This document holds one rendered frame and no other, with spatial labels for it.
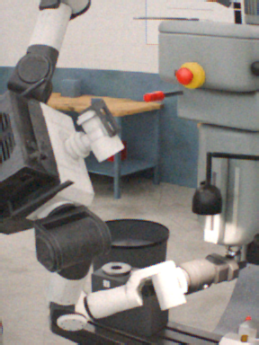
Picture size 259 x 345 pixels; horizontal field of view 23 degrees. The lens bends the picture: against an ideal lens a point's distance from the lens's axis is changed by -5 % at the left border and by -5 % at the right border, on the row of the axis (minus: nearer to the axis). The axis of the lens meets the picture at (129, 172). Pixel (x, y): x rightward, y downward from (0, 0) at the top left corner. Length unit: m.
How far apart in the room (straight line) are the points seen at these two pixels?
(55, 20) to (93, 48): 5.91
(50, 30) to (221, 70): 0.49
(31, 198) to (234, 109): 0.50
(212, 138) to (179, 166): 5.41
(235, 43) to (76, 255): 0.57
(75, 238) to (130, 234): 2.65
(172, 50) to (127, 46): 5.78
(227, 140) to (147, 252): 2.11
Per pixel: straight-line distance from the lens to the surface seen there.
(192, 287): 1.60
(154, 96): 1.46
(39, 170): 1.34
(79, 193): 1.45
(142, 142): 7.22
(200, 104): 1.54
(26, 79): 1.53
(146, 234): 3.98
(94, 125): 1.45
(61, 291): 1.51
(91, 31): 7.58
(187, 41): 1.43
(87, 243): 1.38
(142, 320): 1.97
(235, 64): 1.38
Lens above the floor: 1.90
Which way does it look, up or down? 15 degrees down
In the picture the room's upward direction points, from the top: straight up
